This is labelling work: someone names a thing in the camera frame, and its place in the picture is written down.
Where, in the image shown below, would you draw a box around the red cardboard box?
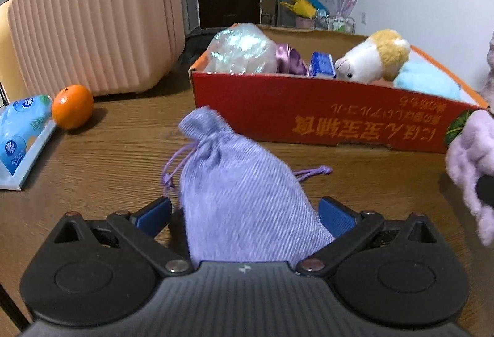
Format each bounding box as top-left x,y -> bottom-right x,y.
188,24 -> 489,154

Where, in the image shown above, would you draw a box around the orange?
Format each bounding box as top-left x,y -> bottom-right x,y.
51,84 -> 94,129

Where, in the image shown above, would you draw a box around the blue and yellow bags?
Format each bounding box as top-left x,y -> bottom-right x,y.
280,0 -> 330,19

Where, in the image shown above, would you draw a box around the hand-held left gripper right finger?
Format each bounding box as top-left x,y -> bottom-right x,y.
296,197 -> 450,278

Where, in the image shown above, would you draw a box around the purple textured vase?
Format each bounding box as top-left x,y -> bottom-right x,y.
479,34 -> 494,110

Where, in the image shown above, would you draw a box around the clear bag of cotton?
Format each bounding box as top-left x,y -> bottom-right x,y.
203,24 -> 278,74

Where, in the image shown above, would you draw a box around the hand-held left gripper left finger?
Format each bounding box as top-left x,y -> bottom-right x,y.
40,197 -> 194,278

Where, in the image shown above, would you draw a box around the purple drawstring bag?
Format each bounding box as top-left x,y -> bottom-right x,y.
162,106 -> 334,270

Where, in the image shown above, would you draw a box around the purple fluffy plush toy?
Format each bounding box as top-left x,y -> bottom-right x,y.
446,109 -> 494,247

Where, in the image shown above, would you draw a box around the purple satin scrunchie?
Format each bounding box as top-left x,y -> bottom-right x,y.
275,43 -> 309,76

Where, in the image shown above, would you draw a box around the brown cardboard box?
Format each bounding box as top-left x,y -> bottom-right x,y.
260,0 -> 276,25

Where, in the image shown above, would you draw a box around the pink ribbed suitcase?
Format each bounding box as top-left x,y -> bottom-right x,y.
8,0 -> 186,98

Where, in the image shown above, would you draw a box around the small blue tissue pack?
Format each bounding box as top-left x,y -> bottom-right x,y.
308,52 -> 336,78

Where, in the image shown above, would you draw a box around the large blue tissue pack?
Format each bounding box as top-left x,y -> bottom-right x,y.
0,95 -> 58,191

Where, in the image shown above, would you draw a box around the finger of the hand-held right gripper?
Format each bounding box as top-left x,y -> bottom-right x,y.
475,175 -> 494,206

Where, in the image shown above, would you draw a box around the yellow thermos bottle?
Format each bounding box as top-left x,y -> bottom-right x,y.
0,0 -> 24,102

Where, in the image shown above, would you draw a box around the light blue plush cloth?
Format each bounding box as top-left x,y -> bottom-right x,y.
393,61 -> 462,102

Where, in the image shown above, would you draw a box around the white and yellow plush toy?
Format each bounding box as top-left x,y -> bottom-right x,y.
334,29 -> 412,83

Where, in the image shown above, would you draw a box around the metal trolley rack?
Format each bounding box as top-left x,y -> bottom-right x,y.
314,11 -> 356,33

